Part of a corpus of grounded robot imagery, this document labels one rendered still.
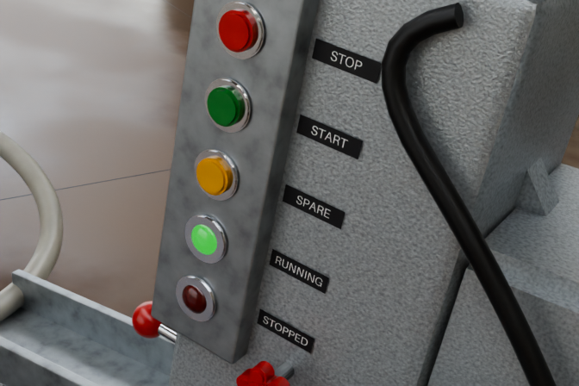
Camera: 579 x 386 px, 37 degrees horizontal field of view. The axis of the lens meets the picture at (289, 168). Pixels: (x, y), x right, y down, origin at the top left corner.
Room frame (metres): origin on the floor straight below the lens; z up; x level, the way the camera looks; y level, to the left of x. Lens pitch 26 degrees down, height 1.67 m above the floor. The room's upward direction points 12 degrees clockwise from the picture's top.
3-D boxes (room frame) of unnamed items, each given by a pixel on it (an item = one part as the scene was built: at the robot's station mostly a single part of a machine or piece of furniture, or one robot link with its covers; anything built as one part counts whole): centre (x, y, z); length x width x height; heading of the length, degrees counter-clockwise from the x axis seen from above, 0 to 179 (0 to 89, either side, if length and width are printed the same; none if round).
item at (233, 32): (0.51, 0.05, 1.50); 0.03 x 0.01 x 0.03; 62
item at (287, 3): (0.53, 0.04, 1.40); 0.08 x 0.03 x 0.28; 62
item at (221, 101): (0.51, 0.05, 1.45); 0.03 x 0.01 x 0.03; 62
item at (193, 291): (0.51, 0.05, 1.30); 0.02 x 0.01 x 0.02; 62
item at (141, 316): (0.59, 0.07, 1.20); 0.08 x 0.03 x 0.03; 62
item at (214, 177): (0.51, 0.05, 1.40); 0.03 x 0.01 x 0.03; 62
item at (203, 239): (0.51, 0.05, 1.35); 0.02 x 0.01 x 0.02; 62
